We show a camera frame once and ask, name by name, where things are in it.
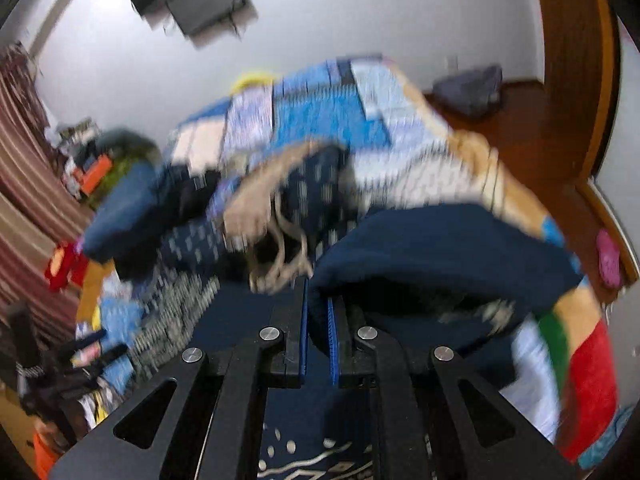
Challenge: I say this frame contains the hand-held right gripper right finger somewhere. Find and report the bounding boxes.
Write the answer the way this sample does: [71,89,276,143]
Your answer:
[327,296,581,480]

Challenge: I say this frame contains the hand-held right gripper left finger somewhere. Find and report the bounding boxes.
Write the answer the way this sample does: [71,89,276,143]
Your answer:
[47,275,308,480]

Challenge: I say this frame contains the navy sweater with gold print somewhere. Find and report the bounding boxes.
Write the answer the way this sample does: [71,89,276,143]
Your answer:
[190,205,583,480]

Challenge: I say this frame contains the red toy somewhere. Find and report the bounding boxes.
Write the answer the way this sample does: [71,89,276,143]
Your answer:
[44,241,90,292]

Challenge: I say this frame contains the black and white striped cloth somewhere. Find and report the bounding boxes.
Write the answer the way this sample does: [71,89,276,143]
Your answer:
[129,275,223,378]

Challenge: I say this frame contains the navy dotted cloth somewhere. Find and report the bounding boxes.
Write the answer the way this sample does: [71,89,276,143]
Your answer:
[277,144,353,246]

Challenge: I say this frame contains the black garment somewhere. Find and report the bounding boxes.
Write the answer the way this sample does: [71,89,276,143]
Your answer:
[165,167,223,226]

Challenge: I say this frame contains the folded blue garment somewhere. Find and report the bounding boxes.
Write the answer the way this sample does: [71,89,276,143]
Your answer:
[81,160,168,263]

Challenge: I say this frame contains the striped brown curtain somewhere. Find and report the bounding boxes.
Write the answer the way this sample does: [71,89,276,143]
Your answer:
[0,42,96,331]

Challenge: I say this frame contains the orange box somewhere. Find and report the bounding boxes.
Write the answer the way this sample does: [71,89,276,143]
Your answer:
[74,155,112,195]

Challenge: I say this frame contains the blue patchwork quilt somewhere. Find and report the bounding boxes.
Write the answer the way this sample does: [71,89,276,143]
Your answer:
[75,57,501,411]

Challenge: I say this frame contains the colourful fleece blanket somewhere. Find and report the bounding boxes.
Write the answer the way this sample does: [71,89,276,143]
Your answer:
[400,67,623,463]

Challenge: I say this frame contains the yellow object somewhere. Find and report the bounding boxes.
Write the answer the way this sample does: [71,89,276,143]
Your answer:
[232,72,275,95]

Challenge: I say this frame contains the grey bag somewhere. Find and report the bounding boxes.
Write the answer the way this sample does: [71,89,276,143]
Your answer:
[432,64,503,118]

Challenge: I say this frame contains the pink slipper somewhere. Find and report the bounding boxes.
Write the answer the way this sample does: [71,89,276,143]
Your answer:
[596,229,623,288]

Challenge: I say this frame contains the beige drawstring pants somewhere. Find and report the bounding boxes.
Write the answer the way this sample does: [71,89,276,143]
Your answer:
[222,140,351,293]

